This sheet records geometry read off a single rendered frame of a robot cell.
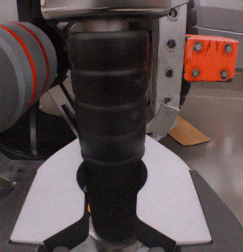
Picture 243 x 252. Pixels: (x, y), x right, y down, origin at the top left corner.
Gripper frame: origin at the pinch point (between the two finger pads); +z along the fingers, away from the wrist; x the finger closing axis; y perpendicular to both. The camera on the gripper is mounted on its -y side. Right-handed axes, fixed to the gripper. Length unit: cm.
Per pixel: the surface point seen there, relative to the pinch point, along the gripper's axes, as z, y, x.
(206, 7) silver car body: 64, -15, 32
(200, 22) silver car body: 64, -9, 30
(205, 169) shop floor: 91, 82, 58
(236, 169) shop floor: 88, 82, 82
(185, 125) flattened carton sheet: 155, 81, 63
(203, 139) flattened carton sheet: 129, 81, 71
